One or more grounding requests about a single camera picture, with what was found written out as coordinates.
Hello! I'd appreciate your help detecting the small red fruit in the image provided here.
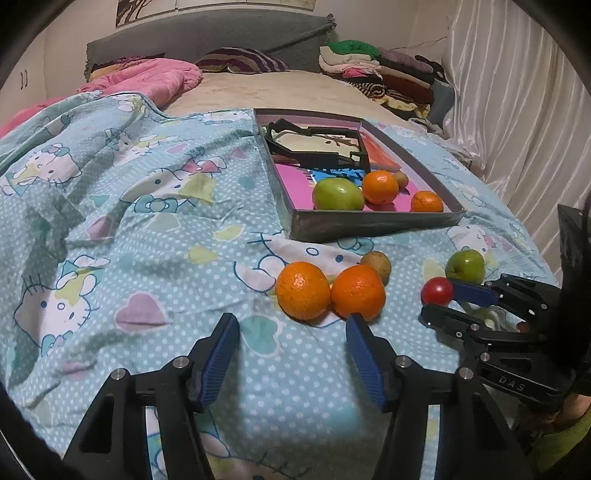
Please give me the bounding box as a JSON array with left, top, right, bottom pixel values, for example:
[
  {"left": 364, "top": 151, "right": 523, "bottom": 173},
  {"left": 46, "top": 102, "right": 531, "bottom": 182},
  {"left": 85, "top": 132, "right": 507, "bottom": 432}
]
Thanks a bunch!
[{"left": 421, "top": 277, "right": 454, "bottom": 306}]

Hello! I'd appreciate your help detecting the dark patterned pillow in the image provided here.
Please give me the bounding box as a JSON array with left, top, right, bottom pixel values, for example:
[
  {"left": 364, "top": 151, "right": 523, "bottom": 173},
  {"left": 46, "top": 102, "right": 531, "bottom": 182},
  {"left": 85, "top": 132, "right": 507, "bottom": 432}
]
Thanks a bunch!
[{"left": 88, "top": 55, "right": 153, "bottom": 83}]

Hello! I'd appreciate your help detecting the sandy brown painting panel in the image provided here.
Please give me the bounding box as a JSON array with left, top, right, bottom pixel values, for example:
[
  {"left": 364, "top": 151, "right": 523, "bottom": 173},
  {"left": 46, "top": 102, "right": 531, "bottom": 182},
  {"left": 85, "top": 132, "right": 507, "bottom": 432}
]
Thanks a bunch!
[{"left": 259, "top": 0, "right": 317, "bottom": 12}]

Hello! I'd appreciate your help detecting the white satin curtain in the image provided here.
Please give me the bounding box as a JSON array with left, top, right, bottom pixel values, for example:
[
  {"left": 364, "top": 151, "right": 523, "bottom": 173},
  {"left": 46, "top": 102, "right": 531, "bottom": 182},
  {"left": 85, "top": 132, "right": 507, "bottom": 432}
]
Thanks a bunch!
[{"left": 436, "top": 0, "right": 591, "bottom": 296}]

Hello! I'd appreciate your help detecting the grey shallow box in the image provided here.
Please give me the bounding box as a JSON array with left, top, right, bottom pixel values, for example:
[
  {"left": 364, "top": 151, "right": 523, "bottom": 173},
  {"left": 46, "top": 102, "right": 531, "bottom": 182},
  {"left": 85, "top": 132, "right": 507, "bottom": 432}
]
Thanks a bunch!
[{"left": 253, "top": 107, "right": 467, "bottom": 243}]

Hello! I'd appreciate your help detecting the black plastic frame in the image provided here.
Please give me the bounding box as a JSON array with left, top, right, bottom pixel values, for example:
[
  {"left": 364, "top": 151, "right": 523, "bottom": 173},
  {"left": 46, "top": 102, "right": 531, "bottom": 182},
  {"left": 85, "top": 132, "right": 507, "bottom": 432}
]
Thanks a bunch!
[{"left": 262, "top": 119, "right": 370, "bottom": 172}]

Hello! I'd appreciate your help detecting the white wardrobe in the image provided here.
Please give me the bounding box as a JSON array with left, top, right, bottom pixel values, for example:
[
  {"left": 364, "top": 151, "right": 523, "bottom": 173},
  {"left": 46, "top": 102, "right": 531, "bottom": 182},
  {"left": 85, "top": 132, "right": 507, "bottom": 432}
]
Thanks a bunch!
[{"left": 0, "top": 32, "right": 49, "bottom": 132}]

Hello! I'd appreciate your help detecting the pale painting panel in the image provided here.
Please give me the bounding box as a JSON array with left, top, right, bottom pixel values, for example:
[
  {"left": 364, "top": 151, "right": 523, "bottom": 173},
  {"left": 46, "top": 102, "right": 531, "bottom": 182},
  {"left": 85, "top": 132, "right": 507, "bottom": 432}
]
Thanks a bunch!
[{"left": 178, "top": 0, "right": 259, "bottom": 10}]

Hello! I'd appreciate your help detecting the pile of folded clothes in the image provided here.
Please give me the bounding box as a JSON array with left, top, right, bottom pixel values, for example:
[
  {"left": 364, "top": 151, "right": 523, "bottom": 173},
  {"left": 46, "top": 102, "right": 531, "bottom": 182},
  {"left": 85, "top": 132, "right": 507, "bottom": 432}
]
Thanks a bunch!
[{"left": 318, "top": 40, "right": 446, "bottom": 121}]

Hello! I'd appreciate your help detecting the beige bed sheet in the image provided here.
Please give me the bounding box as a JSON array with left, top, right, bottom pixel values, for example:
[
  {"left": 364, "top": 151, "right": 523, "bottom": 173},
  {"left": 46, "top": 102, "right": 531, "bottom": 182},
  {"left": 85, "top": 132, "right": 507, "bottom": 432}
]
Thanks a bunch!
[{"left": 161, "top": 69, "right": 416, "bottom": 134}]

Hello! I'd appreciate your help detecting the grey cushion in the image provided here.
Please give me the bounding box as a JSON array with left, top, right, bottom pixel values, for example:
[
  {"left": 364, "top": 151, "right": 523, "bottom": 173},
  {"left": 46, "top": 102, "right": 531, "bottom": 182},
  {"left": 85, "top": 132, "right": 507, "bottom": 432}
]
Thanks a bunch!
[{"left": 431, "top": 79, "right": 458, "bottom": 126}]

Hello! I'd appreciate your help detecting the flower branch painting panel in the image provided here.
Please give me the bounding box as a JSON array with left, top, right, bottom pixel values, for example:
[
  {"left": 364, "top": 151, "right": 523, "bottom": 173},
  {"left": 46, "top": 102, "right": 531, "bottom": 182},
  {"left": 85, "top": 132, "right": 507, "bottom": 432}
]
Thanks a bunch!
[{"left": 115, "top": 0, "right": 177, "bottom": 18}]

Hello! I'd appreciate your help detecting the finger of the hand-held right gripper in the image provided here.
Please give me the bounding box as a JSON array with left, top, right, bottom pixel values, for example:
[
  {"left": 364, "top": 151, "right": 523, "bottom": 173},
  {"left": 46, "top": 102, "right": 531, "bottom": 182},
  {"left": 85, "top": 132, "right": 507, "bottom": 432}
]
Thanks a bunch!
[
  {"left": 419, "top": 305, "right": 542, "bottom": 345},
  {"left": 450, "top": 274, "right": 561, "bottom": 320}
]

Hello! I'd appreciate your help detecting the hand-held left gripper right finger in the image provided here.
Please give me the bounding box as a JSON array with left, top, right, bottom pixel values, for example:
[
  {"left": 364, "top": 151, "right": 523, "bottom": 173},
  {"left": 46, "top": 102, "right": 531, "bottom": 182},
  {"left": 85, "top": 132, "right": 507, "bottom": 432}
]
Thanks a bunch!
[{"left": 345, "top": 313, "right": 536, "bottom": 480}]

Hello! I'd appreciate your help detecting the blue cartoon printed blanket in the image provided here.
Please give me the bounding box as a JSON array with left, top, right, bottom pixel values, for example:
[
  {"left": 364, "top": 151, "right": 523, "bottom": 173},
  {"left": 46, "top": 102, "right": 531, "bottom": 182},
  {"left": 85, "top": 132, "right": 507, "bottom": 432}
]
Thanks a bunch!
[{"left": 0, "top": 90, "right": 561, "bottom": 480}]

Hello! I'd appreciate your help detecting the grey bed headboard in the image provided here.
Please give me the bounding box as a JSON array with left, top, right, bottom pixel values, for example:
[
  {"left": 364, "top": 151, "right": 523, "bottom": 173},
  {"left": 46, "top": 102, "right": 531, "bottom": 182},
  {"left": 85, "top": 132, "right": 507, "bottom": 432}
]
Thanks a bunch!
[{"left": 84, "top": 9, "right": 334, "bottom": 81}]

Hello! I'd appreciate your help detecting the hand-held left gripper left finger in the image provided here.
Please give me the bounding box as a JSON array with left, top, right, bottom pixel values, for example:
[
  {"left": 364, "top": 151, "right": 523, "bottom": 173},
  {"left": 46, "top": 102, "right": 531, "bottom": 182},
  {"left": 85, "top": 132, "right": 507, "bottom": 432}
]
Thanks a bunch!
[{"left": 62, "top": 312, "right": 241, "bottom": 480}]

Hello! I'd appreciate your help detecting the large light green fruit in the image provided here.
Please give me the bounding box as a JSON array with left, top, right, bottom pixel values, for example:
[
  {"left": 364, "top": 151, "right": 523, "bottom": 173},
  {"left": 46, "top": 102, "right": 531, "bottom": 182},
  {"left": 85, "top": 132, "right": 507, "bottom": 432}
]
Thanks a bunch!
[{"left": 312, "top": 177, "right": 365, "bottom": 210}]

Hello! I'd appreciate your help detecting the striped purple pillow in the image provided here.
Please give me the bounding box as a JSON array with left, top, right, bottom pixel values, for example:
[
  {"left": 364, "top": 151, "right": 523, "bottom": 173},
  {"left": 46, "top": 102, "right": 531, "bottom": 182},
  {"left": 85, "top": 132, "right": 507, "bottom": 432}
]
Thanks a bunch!
[{"left": 195, "top": 47, "right": 289, "bottom": 75}]

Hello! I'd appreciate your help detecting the orange packet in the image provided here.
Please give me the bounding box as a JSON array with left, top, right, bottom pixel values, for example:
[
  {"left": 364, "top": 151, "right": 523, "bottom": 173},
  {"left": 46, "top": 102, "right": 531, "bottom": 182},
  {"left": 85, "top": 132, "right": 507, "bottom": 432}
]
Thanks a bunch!
[{"left": 360, "top": 131, "right": 402, "bottom": 172}]

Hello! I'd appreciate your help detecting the small orange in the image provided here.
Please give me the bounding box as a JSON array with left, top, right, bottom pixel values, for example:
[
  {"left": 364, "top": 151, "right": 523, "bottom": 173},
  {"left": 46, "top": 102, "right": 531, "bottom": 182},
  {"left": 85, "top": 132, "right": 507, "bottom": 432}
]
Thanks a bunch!
[{"left": 410, "top": 191, "right": 445, "bottom": 213}]

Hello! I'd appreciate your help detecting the person's right forearm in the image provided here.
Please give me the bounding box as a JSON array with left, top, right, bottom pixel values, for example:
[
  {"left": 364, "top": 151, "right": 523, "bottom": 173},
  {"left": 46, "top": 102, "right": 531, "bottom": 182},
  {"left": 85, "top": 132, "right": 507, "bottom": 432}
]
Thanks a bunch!
[{"left": 524, "top": 394, "right": 591, "bottom": 476}]

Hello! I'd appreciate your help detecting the dark green round fruit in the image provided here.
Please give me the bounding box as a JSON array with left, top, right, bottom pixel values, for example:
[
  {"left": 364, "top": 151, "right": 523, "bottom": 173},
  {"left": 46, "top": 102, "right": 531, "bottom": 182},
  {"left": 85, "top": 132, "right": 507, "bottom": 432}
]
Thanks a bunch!
[{"left": 445, "top": 249, "right": 486, "bottom": 284}]

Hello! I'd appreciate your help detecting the pink quilt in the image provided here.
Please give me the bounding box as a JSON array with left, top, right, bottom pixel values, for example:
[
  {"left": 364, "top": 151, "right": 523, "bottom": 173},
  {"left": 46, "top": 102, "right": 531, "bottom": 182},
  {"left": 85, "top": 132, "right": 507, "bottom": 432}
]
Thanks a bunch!
[{"left": 0, "top": 58, "right": 204, "bottom": 139}]

